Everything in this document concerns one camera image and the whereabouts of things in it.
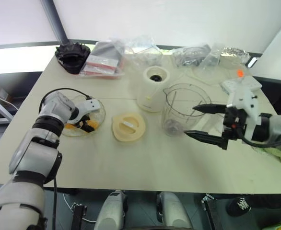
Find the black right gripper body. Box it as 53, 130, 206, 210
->
222, 106, 249, 141

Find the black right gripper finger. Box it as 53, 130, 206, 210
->
192, 103, 227, 115
183, 130, 229, 151

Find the clear blender jar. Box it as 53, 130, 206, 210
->
161, 83, 225, 138

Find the cream blender lid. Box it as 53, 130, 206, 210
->
111, 113, 147, 143

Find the white blender base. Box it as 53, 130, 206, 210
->
136, 66, 171, 113

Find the clear glass bowl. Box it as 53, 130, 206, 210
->
61, 94, 107, 138

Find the large flat clear plastic bag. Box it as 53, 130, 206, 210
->
186, 59, 248, 85

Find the white power strip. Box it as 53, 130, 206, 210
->
221, 76, 263, 95

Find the small clear plastic bag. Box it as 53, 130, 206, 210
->
199, 44, 224, 72

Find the plastic bag with red packets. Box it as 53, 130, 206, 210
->
79, 41, 126, 80

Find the crumpled aluminium foil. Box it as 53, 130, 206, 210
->
221, 46, 251, 63

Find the black case metal latch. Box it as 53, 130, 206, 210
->
201, 194, 230, 230

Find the silver rounded leg shell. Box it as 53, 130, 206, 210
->
94, 189, 129, 230
156, 191, 194, 230

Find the crumpled clear plastic bag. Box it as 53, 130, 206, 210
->
109, 35, 164, 70

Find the black metal stand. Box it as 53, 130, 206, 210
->
70, 202, 88, 230

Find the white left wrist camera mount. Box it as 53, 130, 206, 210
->
70, 98, 102, 125

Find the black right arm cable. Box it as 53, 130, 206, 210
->
236, 124, 281, 147

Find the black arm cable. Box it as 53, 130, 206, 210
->
236, 124, 281, 147
39, 88, 93, 230

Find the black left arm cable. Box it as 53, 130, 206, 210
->
39, 88, 93, 230

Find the plastic bag with cables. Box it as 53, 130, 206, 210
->
171, 43, 213, 68

